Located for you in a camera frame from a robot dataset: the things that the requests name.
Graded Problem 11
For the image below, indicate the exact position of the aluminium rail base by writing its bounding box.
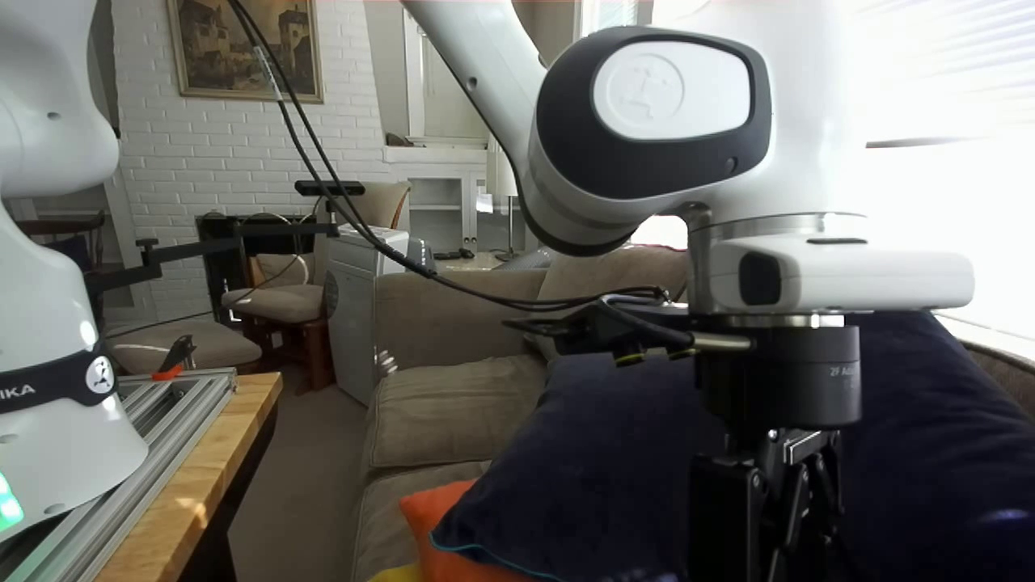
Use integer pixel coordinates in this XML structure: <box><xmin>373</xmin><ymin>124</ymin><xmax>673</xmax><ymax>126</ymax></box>
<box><xmin>0</xmin><ymin>368</ymin><xmax>240</xmax><ymax>582</ymax></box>

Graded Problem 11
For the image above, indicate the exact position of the beige armchair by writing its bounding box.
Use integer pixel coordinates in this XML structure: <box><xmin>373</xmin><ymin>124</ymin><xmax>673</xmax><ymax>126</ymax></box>
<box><xmin>221</xmin><ymin>179</ymin><xmax>415</xmax><ymax>392</ymax></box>

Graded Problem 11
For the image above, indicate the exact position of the yellow pillow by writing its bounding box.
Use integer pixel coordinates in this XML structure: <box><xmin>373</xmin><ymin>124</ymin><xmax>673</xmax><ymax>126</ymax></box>
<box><xmin>367</xmin><ymin>559</ymin><xmax>430</xmax><ymax>582</ymax></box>

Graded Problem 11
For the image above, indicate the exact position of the beige fabric couch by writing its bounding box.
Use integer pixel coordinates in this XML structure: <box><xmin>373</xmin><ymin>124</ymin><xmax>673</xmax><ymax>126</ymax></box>
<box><xmin>350</xmin><ymin>243</ymin><xmax>1035</xmax><ymax>582</ymax></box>

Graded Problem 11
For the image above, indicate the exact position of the beige ottoman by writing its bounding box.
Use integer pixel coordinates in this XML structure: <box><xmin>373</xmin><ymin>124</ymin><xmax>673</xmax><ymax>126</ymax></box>
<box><xmin>106</xmin><ymin>316</ymin><xmax>268</xmax><ymax>380</ymax></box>

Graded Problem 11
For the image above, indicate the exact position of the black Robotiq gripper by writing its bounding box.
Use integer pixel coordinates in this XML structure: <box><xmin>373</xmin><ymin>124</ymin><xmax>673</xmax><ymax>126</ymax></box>
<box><xmin>687</xmin><ymin>322</ymin><xmax>866</xmax><ymax>582</ymax></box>

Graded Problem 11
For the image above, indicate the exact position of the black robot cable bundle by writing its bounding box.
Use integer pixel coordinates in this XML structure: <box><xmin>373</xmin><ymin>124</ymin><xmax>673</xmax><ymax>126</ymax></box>
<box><xmin>223</xmin><ymin>0</ymin><xmax>697</xmax><ymax>366</ymax></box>

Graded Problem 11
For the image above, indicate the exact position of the red handled tool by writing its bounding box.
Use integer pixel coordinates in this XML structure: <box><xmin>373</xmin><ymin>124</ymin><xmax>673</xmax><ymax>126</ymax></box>
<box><xmin>150</xmin><ymin>335</ymin><xmax>203</xmax><ymax>383</ymax></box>

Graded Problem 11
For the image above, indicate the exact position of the white box appliance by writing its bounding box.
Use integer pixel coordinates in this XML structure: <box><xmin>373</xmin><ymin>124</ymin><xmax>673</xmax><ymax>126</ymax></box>
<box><xmin>319</xmin><ymin>228</ymin><xmax>418</xmax><ymax>412</ymax></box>

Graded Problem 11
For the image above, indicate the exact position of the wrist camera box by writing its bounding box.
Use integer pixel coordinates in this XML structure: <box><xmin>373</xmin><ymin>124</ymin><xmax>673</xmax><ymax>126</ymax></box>
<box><xmin>708</xmin><ymin>238</ymin><xmax>980</xmax><ymax>316</ymax></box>

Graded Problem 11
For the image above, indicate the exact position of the dark blue pillow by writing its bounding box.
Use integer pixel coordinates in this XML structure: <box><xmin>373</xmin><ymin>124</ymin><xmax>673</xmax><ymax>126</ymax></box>
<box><xmin>430</xmin><ymin>311</ymin><xmax>1035</xmax><ymax>582</ymax></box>

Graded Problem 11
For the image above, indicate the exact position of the white shelf unit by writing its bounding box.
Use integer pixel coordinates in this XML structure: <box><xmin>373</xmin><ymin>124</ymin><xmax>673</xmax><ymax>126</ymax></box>
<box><xmin>382</xmin><ymin>138</ymin><xmax>495</xmax><ymax>261</ymax></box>

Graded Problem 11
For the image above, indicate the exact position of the black camera boom stand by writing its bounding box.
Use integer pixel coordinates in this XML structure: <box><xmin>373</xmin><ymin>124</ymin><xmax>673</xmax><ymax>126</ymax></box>
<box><xmin>85</xmin><ymin>176</ymin><xmax>370</xmax><ymax>326</ymax></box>

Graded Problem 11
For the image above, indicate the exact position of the wooden table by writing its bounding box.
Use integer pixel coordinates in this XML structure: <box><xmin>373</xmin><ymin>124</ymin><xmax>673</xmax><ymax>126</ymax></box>
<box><xmin>94</xmin><ymin>368</ymin><xmax>285</xmax><ymax>582</ymax></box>

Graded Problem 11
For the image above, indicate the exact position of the orange pillow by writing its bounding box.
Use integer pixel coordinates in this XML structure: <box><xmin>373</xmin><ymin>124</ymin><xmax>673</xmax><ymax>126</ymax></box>
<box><xmin>398</xmin><ymin>480</ymin><xmax>530</xmax><ymax>582</ymax></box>

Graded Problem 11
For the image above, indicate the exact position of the framed picture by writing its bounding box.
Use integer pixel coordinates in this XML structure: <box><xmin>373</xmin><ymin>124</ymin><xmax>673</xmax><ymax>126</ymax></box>
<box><xmin>161</xmin><ymin>0</ymin><xmax>322</xmax><ymax>106</ymax></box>

